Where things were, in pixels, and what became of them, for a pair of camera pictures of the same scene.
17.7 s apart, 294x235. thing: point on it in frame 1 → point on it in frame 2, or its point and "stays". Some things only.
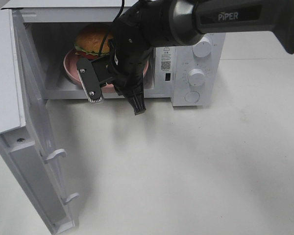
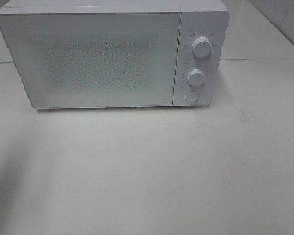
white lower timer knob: x=196 y=77 stays
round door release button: x=192 y=96 stays
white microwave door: x=20 y=125 → x=94 y=59
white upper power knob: x=202 y=48 stays
